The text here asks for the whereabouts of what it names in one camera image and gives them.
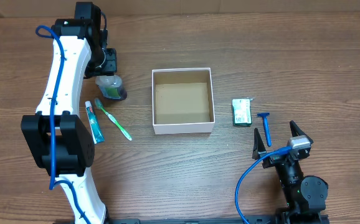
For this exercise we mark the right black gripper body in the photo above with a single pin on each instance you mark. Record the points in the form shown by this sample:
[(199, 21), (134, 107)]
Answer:
[(279, 158)]

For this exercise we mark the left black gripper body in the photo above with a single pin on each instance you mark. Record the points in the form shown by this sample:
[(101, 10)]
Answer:
[(106, 69)]

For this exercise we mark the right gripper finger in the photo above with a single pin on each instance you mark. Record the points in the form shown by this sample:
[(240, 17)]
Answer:
[(296, 131), (259, 149)]

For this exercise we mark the clear soap pump bottle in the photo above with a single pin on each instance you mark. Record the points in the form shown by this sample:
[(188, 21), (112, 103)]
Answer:
[(111, 87)]

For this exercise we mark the blue disposable razor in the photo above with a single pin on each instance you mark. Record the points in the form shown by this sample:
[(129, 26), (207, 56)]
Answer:
[(264, 117)]

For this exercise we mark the green soap packet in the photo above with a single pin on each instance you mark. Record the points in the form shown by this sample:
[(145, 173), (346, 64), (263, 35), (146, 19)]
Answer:
[(242, 113)]

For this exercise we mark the green toothbrush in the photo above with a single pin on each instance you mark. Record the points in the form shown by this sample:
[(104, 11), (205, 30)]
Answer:
[(100, 106)]

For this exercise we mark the teal toothpaste tube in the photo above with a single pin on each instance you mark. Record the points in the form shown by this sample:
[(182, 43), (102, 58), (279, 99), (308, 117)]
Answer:
[(94, 125)]

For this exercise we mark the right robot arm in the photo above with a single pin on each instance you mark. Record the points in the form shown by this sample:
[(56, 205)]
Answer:
[(305, 194)]

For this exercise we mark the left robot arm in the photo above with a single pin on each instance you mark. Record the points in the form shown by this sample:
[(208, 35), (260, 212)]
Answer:
[(58, 140)]

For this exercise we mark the white cardboard box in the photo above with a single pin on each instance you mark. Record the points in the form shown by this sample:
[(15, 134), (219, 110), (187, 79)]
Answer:
[(182, 101)]

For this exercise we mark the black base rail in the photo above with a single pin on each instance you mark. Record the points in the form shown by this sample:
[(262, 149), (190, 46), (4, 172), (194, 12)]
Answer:
[(257, 219)]

